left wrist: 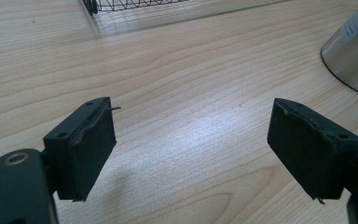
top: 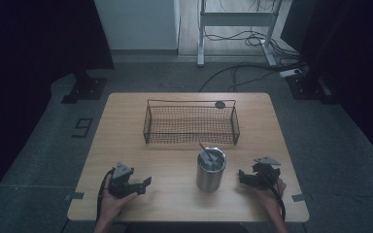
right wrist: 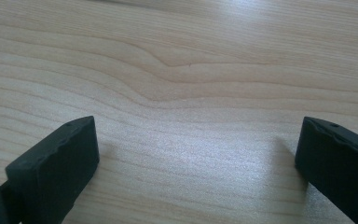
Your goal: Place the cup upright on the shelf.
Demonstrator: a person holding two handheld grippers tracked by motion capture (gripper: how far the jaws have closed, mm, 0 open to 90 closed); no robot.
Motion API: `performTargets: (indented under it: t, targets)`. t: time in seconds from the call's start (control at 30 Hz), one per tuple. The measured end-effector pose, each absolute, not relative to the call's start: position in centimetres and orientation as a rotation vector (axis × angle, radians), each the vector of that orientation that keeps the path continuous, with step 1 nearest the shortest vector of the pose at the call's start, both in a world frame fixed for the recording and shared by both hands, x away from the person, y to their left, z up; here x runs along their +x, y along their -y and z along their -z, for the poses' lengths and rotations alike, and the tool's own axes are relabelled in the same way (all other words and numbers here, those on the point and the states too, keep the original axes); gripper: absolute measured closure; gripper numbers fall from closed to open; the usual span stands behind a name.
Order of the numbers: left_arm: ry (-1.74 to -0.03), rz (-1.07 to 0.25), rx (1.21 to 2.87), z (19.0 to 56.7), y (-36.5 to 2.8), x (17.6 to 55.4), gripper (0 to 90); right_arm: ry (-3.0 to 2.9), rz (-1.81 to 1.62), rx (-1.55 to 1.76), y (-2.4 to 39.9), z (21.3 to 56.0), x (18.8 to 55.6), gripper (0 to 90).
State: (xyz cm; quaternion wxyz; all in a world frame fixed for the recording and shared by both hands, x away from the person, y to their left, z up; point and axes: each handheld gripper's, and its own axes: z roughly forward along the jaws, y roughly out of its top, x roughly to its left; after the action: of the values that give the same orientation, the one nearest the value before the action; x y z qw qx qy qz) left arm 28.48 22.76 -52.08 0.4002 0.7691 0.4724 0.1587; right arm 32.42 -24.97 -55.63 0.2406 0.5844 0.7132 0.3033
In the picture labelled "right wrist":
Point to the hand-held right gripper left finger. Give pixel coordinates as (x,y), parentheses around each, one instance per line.
(54,169)

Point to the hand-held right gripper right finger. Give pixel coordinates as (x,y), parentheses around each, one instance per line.
(338,165)

